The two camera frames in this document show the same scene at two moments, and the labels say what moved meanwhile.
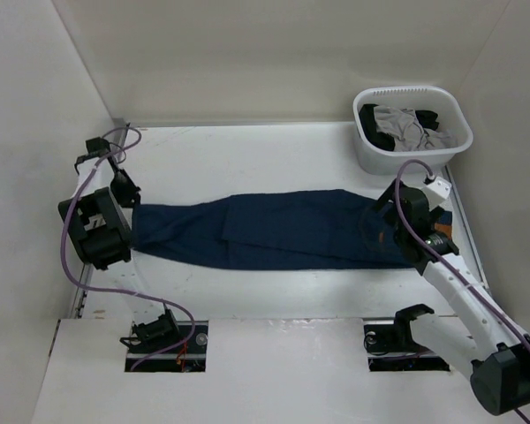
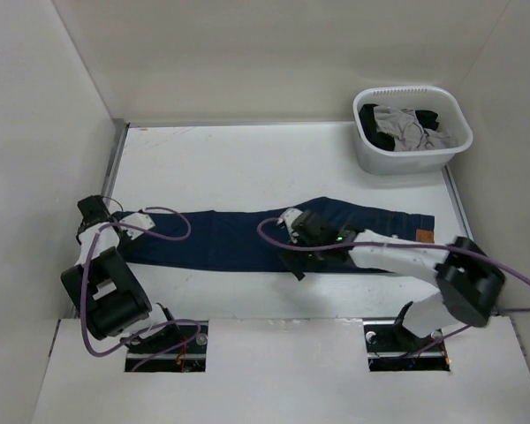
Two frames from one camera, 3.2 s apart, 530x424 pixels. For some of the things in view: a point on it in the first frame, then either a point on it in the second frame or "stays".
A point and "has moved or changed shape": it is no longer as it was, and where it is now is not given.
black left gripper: [131, 198] → [126, 243]
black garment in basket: [369, 130] stays
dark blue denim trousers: [308, 230] has moved or changed shape
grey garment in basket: [402, 124] stays
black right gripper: [388, 194] → [291, 256]
